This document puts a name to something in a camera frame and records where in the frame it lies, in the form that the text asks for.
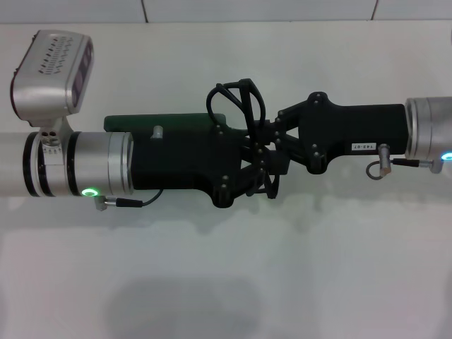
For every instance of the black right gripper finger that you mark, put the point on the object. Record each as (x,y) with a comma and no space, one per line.
(289,112)
(277,164)
(293,143)

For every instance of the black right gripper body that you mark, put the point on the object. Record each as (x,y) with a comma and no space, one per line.
(353,127)

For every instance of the green glasses case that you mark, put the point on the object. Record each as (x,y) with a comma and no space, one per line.
(159,121)

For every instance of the black glasses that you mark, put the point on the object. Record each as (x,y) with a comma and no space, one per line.
(212,102)

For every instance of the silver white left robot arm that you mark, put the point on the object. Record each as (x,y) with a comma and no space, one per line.
(88,162)

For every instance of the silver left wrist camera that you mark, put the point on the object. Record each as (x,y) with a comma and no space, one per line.
(46,81)

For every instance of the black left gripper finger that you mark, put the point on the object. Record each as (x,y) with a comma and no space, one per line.
(252,144)

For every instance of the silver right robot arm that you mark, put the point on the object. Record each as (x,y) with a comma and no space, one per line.
(431,130)

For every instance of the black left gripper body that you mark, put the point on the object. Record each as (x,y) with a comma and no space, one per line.
(176,159)

